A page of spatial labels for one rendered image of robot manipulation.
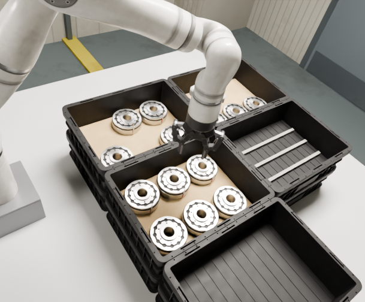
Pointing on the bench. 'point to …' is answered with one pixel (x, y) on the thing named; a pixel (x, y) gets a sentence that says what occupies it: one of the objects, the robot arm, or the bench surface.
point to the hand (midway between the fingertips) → (192, 151)
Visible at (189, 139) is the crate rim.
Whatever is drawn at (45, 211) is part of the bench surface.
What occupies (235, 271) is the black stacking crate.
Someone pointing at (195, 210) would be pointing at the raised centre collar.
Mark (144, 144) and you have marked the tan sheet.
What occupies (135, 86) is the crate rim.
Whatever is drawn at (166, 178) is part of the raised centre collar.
